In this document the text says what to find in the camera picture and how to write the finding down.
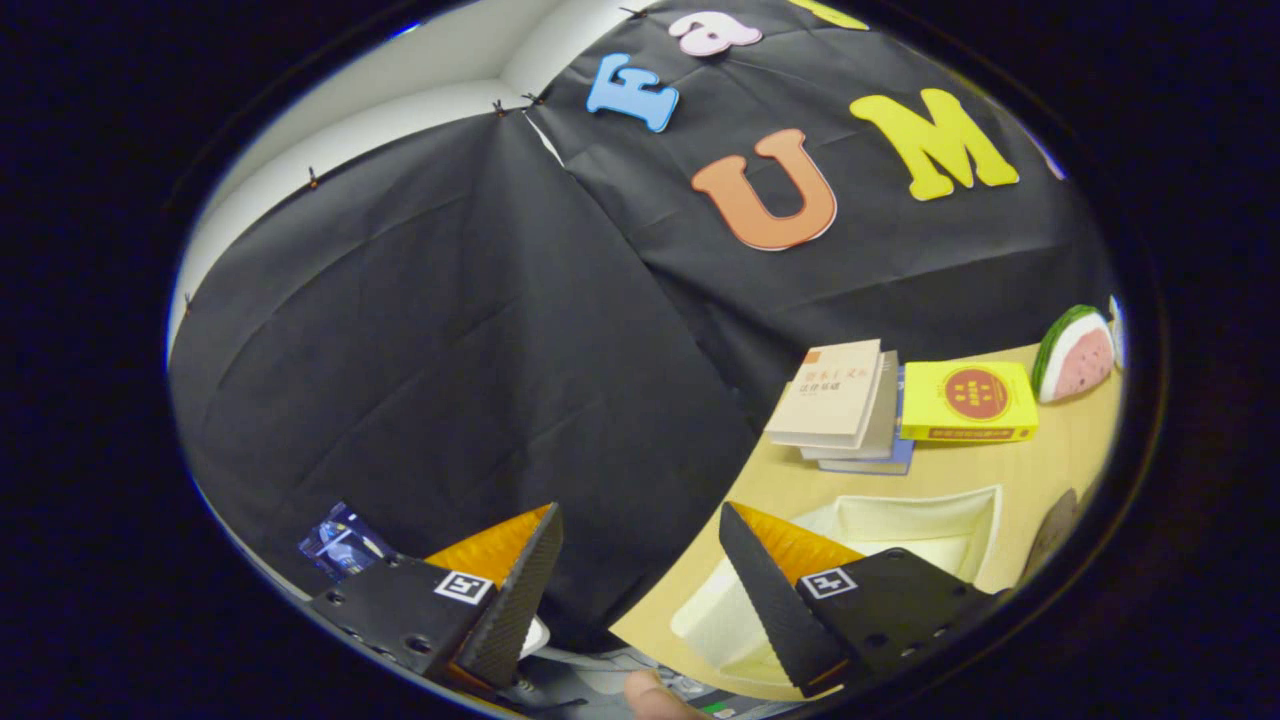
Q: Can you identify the grey-white book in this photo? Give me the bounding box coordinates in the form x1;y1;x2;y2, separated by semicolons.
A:
800;350;901;462

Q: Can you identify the watermelon slice plush toy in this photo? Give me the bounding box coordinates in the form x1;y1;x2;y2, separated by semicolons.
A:
1032;305;1116;404

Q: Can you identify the brown suede shoe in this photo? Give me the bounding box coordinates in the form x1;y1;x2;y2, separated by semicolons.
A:
1020;488;1083;586

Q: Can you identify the beige fabric storage box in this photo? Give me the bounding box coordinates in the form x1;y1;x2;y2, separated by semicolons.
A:
670;485;1004;691

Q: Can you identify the yellow book with red circle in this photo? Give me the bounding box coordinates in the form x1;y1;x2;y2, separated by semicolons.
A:
899;361;1039;443

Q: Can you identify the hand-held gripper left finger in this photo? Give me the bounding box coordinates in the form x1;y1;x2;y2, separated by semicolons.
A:
308;502;564;693

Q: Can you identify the beige paperback book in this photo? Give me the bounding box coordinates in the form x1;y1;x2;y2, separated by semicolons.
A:
765;339;884;450

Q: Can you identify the blue book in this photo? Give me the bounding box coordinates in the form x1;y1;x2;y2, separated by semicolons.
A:
818;365;916;476

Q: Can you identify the black backdrop cloth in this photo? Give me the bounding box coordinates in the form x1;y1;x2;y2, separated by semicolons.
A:
170;0;1116;651

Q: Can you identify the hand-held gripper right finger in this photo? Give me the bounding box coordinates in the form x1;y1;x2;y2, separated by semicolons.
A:
718;502;1006;699

